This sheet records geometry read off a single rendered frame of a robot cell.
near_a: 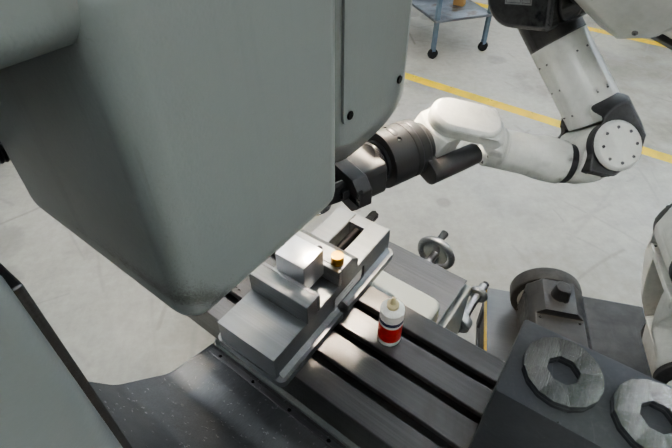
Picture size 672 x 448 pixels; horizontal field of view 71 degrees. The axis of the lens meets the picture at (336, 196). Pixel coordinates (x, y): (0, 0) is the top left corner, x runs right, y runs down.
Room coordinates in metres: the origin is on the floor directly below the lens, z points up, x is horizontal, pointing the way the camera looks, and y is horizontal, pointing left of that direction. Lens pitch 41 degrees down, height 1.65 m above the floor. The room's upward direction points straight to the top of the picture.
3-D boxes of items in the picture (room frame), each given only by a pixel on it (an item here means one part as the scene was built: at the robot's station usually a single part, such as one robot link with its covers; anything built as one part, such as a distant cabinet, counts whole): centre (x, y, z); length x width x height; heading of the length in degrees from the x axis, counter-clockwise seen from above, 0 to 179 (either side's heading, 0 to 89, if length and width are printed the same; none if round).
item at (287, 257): (0.53, 0.06, 1.05); 0.06 x 0.05 x 0.06; 55
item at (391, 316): (0.47, -0.09, 0.99); 0.04 x 0.04 x 0.11
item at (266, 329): (0.55, 0.04, 0.99); 0.35 x 0.15 x 0.11; 145
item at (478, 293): (0.85, -0.40, 0.51); 0.22 x 0.06 x 0.06; 143
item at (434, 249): (0.91, -0.27, 0.63); 0.16 x 0.12 x 0.12; 143
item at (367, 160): (0.56, -0.05, 1.23); 0.13 x 0.12 x 0.10; 33
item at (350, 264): (0.58, 0.03, 1.02); 0.12 x 0.06 x 0.04; 55
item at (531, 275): (0.89, -0.63, 0.50); 0.20 x 0.05 x 0.20; 76
